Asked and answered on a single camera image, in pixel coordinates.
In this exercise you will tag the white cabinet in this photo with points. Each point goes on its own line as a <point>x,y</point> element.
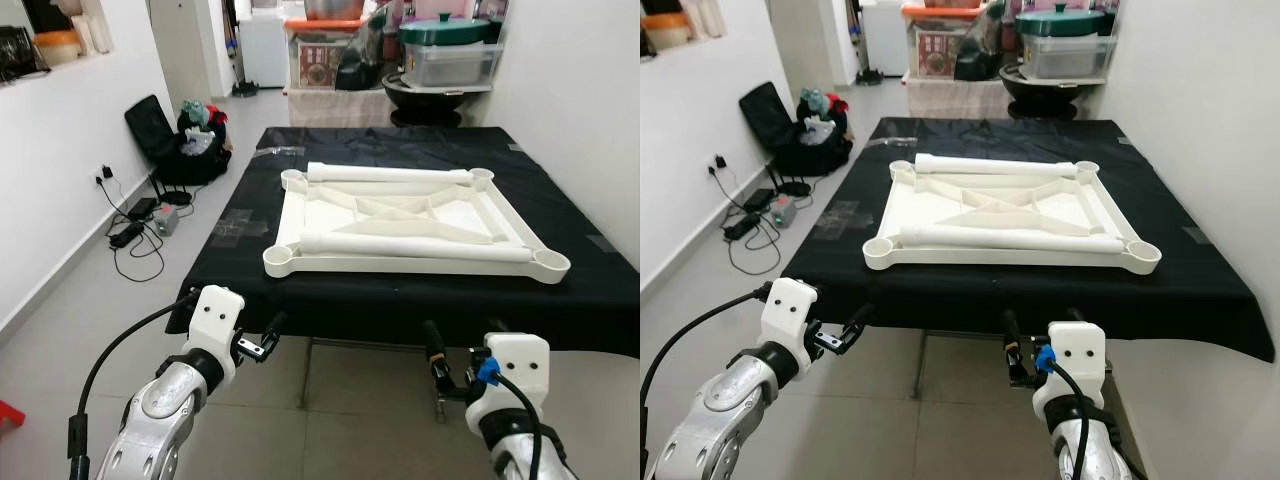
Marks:
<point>265,50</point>
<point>885,40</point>

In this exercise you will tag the steel cooking pot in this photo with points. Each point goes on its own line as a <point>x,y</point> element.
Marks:
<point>335,8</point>
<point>950,3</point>

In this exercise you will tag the clear tape cross patch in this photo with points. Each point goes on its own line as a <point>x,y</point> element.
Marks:
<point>245,222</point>
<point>840,218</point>

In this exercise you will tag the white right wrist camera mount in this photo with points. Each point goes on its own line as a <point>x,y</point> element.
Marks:
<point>520,365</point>
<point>1080,350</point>

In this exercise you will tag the red cloth item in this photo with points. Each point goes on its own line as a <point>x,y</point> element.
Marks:
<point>838,103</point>
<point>218,114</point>

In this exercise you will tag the small clear tape patch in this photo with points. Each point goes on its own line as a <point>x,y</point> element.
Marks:
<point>600,243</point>
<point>1195,235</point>

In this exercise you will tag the black mesh item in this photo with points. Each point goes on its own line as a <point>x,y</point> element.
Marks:
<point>20,50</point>

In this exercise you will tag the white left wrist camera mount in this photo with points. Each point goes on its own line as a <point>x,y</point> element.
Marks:
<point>215,312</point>
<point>787,305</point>

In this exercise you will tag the white plastic table leg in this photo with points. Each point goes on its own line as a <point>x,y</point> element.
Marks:
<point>1000,166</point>
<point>390,173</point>
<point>420,246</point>
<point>1010,238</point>

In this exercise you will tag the black wok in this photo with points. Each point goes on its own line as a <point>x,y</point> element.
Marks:
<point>420,100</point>
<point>1035,92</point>

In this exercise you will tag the metal table frame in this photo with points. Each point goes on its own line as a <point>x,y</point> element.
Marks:
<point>918,375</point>
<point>440,410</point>

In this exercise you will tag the black wall plug charger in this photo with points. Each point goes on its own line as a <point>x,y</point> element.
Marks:
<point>108,177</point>
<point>720,162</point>

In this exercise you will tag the small black floor item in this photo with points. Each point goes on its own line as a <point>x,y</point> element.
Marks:
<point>248,92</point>
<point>868,75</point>

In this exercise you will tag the orange lidded tub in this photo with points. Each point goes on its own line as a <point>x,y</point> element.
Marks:
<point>665,30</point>
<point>58,45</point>

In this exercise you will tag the clear plastic storage container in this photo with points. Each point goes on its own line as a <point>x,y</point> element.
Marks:
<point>1065,57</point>
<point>455,65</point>

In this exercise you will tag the black plastic bag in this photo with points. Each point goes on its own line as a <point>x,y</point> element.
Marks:
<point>978,50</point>
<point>360,60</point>

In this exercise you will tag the white stacked cups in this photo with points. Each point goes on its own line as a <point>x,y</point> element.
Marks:
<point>95,25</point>
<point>705,15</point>

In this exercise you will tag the red floor object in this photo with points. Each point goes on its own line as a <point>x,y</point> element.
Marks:
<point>8,415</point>

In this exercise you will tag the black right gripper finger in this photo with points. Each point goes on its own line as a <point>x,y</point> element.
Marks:
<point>432,335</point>
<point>1011,328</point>
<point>498,326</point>
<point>1075,315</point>

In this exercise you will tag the black tablecloth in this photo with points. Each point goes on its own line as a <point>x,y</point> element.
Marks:
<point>400,300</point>
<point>1000,295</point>

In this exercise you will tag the white plastic wrapper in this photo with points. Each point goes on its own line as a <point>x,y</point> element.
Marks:
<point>820,130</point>
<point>198,143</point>

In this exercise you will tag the grey box device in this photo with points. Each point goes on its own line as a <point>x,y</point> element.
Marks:
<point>782,210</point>
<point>165,220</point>

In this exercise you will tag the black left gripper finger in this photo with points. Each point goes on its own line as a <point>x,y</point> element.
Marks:
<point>275,322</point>
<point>858,318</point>

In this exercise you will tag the black power adapter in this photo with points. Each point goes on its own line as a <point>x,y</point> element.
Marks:
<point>142,208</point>
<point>742,228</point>
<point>760,198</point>
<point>126,235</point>

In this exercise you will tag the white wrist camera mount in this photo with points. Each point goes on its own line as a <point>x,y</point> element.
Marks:
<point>787,305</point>
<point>520,365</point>
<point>215,312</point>
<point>1080,350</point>

